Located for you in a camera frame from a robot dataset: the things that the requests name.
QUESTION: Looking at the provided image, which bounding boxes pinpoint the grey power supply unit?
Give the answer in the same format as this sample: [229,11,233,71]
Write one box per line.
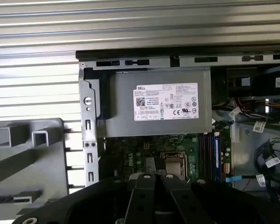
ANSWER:
[97,67,213,138]

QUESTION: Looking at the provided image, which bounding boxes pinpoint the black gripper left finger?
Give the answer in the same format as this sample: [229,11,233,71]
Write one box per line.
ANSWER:
[13,174,157,224]

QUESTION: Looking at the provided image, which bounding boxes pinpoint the black RAM slot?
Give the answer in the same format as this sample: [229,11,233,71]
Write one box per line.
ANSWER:
[209,133,215,181]
[198,133,203,180]
[203,133,209,180]

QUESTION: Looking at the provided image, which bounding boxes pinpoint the metal CPU socket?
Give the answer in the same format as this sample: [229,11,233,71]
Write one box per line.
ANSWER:
[160,151,188,182]

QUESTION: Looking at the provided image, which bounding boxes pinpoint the black open PC case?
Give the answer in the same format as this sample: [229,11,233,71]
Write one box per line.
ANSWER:
[75,48,280,210]

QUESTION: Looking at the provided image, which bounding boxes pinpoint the blue RAM stick white label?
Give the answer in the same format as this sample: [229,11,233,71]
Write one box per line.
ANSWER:
[0,196,33,204]

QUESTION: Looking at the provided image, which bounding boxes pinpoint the green motherboard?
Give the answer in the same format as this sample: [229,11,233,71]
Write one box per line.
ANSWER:
[102,133,231,185]

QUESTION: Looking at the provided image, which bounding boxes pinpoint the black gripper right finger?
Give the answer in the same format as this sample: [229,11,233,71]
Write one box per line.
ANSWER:
[160,174,280,224]

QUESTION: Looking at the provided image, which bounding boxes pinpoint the grey parts rack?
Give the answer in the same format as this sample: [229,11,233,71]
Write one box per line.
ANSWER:
[0,118,70,215]

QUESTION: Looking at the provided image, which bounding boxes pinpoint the blue installed RAM stick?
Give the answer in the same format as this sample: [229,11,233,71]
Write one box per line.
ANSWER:
[214,132,223,183]

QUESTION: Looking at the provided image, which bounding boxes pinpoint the silver CPU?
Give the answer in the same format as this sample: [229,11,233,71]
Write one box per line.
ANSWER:
[165,161,185,178]

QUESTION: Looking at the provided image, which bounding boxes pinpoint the blue flat data wire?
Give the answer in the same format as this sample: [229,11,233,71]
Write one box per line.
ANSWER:
[225,175,259,183]

